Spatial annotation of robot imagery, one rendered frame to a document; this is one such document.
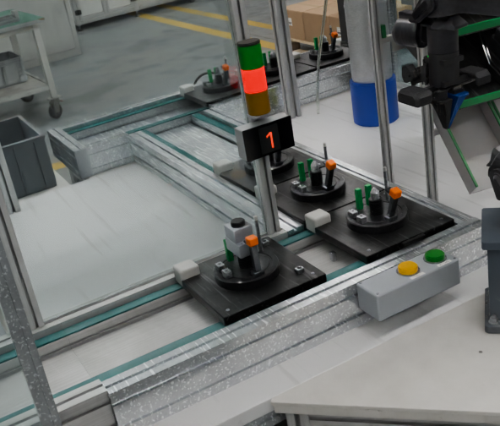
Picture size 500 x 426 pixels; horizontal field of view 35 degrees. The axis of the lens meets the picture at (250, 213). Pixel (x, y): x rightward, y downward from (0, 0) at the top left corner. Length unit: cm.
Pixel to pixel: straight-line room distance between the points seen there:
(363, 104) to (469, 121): 80
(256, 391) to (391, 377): 25
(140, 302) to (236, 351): 29
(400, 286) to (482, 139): 51
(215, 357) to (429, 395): 39
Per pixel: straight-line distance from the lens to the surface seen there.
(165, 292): 171
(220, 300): 159
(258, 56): 166
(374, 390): 148
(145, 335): 165
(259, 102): 168
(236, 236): 160
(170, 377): 147
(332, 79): 310
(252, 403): 149
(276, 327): 153
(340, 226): 180
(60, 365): 163
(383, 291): 156
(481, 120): 196
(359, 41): 264
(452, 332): 162
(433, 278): 163
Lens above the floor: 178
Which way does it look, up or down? 25 degrees down
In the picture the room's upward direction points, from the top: 10 degrees counter-clockwise
